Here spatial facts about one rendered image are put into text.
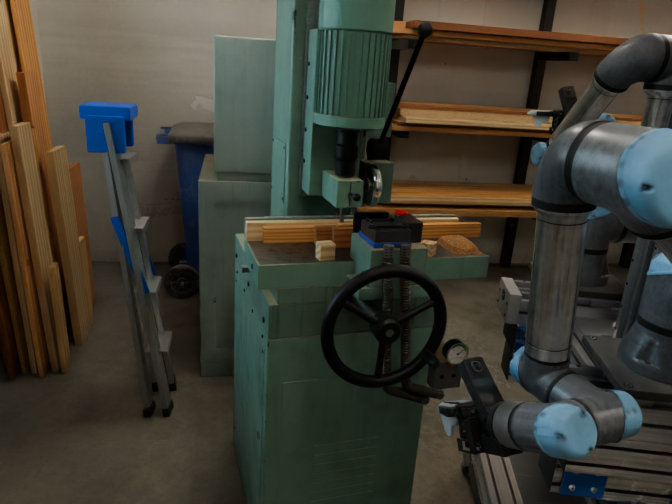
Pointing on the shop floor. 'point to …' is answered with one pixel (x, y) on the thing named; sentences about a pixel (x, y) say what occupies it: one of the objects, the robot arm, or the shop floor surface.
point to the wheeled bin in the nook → (191, 161)
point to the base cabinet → (319, 417)
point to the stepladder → (132, 244)
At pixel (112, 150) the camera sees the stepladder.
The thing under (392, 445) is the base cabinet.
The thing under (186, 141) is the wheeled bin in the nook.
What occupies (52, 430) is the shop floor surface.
